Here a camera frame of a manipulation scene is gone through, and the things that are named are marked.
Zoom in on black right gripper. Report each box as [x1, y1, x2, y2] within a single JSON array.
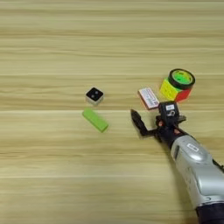
[[129, 108, 188, 147]]

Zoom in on white red printed eraser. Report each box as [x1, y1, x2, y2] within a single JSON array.
[[136, 86, 161, 111]]

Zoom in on black tape roll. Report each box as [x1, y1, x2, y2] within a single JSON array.
[[167, 67, 197, 91]]

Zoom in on green rectangular block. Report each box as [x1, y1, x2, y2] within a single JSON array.
[[81, 107, 109, 133]]

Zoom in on colourful puzzle cube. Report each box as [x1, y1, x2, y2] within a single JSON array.
[[158, 76, 193, 102]]

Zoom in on small black cube white base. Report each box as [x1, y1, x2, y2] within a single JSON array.
[[85, 86, 105, 106]]

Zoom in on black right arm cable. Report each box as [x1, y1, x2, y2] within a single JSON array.
[[212, 158, 224, 173]]

